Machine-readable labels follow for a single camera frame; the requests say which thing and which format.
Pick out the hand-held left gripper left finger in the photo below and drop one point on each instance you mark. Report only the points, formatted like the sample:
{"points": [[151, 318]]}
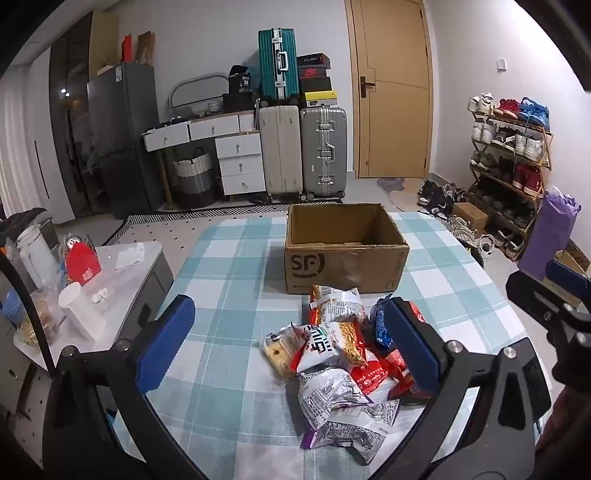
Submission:
{"points": [[166, 344]]}

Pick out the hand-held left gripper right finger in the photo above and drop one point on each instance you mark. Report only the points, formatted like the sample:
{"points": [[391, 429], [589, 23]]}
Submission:
{"points": [[411, 344]]}

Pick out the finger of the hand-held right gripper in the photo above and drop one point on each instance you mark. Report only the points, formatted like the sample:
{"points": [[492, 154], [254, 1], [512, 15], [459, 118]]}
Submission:
{"points": [[531, 295], [565, 275]]}

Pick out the blue snack packet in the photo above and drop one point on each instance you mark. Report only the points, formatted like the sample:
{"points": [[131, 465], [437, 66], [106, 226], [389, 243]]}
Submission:
{"points": [[379, 325]]}

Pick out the white and red snack packet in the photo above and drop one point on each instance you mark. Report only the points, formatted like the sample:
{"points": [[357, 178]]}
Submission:
{"points": [[339, 302]]}

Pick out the silver and purple snack packet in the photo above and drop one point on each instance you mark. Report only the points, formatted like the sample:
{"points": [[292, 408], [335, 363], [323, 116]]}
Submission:
{"points": [[323, 392], [353, 431]]}

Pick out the yellow snack packet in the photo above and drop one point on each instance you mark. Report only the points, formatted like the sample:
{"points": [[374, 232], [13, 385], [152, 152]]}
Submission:
{"points": [[277, 353]]}

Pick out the brown cardboard box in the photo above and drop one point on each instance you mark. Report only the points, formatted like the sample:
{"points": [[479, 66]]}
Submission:
{"points": [[323, 272]]}

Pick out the person's right forearm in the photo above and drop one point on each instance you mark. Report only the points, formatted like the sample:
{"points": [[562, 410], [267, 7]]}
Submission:
{"points": [[565, 417]]}

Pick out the cardboard box with patterned flap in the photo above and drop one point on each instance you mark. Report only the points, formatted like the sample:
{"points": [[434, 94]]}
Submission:
{"points": [[575, 256]]}

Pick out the purple gift bag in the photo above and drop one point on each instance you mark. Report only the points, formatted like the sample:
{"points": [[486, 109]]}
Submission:
{"points": [[549, 235]]}

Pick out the white side table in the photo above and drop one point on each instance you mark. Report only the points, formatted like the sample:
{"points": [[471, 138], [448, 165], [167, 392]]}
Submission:
{"points": [[129, 281]]}

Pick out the crumpled white tissue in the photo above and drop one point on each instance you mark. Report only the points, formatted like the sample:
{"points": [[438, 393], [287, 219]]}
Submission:
{"points": [[99, 294]]}

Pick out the teal checked tablecloth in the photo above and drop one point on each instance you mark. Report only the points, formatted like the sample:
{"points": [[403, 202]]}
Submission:
{"points": [[231, 286]]}

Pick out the small cardboard box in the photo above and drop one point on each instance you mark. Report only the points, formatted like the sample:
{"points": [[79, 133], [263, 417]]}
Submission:
{"points": [[471, 218]]}

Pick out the white cup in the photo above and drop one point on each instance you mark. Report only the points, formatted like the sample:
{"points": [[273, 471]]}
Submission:
{"points": [[76, 304]]}

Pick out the group of assorted shoes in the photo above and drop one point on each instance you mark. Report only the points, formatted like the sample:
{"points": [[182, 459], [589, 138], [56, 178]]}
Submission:
{"points": [[526, 175]]}

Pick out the red gift box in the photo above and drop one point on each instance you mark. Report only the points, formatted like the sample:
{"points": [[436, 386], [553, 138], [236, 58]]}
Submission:
{"points": [[83, 270]]}

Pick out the wooden shoe rack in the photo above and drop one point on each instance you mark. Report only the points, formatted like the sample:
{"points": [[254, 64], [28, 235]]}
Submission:
{"points": [[547, 152]]}

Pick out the glass jar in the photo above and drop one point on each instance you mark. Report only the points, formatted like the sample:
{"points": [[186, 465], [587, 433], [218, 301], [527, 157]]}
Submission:
{"points": [[41, 316]]}

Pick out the pile of loose shoes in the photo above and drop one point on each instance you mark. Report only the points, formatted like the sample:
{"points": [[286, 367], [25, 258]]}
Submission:
{"points": [[438, 198]]}

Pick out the grey door mat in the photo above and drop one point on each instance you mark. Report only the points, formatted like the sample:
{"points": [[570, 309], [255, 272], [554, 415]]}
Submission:
{"points": [[397, 189]]}

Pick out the clear plastic jug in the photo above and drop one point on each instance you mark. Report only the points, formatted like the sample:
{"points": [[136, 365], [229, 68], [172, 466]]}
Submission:
{"points": [[34, 256]]}

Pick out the blue bowl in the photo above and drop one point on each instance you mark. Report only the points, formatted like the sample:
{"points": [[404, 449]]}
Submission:
{"points": [[9, 308]]}

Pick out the white and grey laundry basket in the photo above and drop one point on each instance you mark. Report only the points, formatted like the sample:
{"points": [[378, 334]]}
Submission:
{"points": [[194, 177]]}

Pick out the dark grey fridge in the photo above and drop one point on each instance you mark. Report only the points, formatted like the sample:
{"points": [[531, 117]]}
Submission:
{"points": [[120, 138]]}

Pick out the silver suitcase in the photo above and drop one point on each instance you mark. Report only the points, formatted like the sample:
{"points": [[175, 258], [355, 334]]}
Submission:
{"points": [[314, 152]]}

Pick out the white desk with drawers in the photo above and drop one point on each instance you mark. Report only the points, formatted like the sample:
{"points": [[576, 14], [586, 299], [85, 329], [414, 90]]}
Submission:
{"points": [[214, 129]]}

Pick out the cream suitcase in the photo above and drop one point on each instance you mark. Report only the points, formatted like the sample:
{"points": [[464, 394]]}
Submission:
{"points": [[279, 147]]}

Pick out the wooden door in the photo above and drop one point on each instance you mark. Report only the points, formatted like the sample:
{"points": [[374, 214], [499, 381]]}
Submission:
{"points": [[392, 115]]}

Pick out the small white basket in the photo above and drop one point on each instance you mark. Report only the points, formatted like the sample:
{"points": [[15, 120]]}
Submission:
{"points": [[214, 106]]}

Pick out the dark glass cabinet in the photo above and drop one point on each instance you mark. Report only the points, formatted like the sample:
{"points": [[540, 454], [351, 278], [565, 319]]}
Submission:
{"points": [[69, 115]]}

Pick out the black case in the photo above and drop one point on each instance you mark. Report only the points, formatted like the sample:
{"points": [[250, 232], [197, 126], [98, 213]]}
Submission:
{"points": [[238, 102]]}

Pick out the yellow and black shoe box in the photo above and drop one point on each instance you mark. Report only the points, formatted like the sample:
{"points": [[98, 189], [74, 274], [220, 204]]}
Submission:
{"points": [[321, 98]]}

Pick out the black printed box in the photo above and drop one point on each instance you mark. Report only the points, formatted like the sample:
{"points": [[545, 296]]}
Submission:
{"points": [[240, 78]]}

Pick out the plain black shoe box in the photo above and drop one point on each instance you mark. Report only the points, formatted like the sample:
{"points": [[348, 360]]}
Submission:
{"points": [[316, 84]]}

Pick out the red and black shoe box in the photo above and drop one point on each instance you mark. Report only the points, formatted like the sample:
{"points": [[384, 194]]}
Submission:
{"points": [[315, 72]]}

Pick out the teal suitcase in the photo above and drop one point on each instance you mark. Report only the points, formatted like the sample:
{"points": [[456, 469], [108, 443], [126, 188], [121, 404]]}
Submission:
{"points": [[272, 69]]}

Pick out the brown paper bag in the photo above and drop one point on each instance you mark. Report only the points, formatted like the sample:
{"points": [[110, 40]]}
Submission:
{"points": [[145, 48]]}

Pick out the red paper bag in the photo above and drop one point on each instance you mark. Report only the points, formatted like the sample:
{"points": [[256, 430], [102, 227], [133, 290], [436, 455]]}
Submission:
{"points": [[127, 48]]}

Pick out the tall cardboard box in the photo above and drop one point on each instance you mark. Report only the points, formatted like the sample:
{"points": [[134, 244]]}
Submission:
{"points": [[104, 41]]}

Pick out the grey curved frame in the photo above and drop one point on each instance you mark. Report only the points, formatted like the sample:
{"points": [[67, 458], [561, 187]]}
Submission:
{"points": [[184, 85]]}

